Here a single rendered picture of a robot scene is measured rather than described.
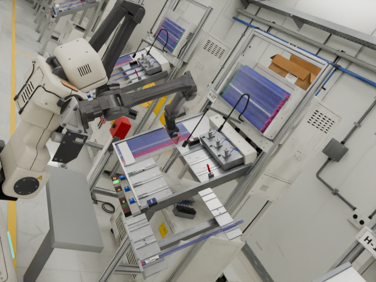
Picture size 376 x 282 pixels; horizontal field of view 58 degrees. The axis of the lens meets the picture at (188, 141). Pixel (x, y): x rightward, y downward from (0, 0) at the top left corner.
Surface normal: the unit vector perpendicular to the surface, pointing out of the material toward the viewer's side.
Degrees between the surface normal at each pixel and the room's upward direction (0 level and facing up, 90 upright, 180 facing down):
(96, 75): 90
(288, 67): 81
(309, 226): 89
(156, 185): 43
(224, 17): 90
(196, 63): 90
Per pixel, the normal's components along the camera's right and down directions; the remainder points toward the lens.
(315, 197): -0.75, -0.29
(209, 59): 0.39, 0.51
